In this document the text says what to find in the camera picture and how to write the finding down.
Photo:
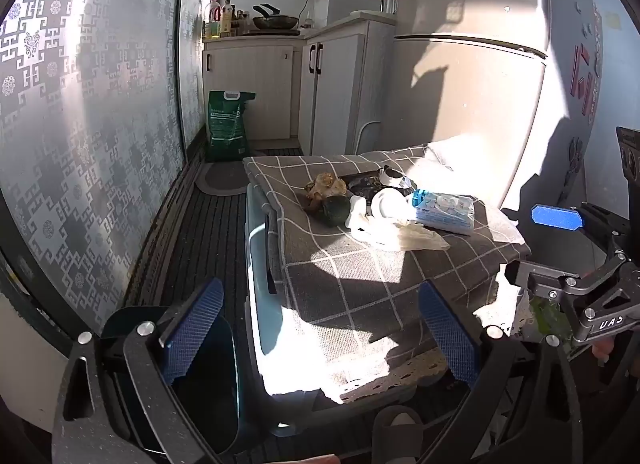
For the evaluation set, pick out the small sauce bottle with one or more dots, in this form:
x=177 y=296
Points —
x=227 y=18

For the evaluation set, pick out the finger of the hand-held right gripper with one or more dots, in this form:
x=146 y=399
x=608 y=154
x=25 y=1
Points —
x=555 y=216
x=545 y=283

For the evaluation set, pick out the white paper cup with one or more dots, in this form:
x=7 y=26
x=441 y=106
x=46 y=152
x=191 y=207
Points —
x=389 y=204

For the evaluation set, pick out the frosted patterned sliding door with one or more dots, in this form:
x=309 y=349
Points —
x=100 y=118
x=197 y=68

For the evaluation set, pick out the person's right hand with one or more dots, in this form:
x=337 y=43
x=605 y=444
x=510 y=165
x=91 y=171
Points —
x=605 y=350

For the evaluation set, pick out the black induction cooker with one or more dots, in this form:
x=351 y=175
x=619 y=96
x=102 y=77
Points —
x=272 y=32

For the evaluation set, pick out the grey checked cloth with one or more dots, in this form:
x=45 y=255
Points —
x=380 y=284

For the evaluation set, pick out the white tissue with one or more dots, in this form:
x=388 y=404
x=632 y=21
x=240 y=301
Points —
x=360 y=211

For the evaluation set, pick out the black bin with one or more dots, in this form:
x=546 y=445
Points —
x=210 y=394

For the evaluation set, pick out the dark green avocado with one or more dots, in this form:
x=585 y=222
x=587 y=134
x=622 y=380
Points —
x=336 y=211

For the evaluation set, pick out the blue wet wipes packet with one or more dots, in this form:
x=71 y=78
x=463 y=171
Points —
x=445 y=211

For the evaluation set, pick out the grey oval floor mat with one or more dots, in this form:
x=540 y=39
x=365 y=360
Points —
x=222 y=178

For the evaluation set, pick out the tall white kitchen cabinet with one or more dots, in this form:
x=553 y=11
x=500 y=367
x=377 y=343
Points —
x=340 y=83

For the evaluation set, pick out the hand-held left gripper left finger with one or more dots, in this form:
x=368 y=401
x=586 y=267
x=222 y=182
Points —
x=196 y=329

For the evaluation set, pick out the low white kitchen cabinet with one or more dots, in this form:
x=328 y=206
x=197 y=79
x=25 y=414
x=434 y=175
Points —
x=255 y=88

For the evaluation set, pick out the cooking oil bottle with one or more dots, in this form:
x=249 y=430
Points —
x=212 y=18

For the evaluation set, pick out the red paper decoration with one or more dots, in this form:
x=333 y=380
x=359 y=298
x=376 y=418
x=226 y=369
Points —
x=586 y=78

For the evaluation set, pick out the white fridge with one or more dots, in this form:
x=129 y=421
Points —
x=475 y=83

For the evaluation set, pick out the person's slippered foot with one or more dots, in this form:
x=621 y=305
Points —
x=400 y=431

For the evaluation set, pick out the black tissue pack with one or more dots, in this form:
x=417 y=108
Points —
x=367 y=183

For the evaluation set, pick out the black wok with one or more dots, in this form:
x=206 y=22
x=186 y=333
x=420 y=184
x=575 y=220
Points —
x=275 y=21

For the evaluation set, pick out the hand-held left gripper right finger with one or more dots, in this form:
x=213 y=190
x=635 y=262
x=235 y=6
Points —
x=450 y=339

